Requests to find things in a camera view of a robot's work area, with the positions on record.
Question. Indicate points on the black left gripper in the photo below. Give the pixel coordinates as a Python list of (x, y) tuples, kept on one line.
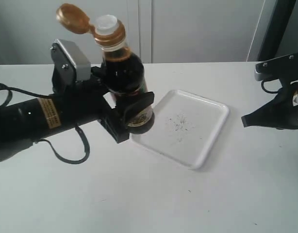
[(84, 102)]

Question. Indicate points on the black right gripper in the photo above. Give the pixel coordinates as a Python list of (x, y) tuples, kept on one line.
[(280, 113)]

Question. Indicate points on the dark soy sauce bottle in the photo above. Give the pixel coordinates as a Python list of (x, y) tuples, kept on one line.
[(123, 71)]

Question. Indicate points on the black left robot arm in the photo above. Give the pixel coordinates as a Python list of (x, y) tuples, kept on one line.
[(26, 123)]

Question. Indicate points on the white cabinet doors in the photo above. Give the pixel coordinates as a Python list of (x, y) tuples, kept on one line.
[(159, 31)]

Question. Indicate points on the white rectangular plastic tray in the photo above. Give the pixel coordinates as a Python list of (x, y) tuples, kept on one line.
[(186, 126)]

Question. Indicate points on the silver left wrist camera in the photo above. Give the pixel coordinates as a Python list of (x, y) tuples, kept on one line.
[(70, 65)]

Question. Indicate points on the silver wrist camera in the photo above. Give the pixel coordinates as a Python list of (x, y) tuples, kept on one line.
[(281, 68), (70, 65)]

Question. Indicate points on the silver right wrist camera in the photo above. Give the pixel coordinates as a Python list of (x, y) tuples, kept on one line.
[(281, 68)]

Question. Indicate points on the dark vertical post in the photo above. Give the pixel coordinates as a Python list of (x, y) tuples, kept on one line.
[(276, 29)]

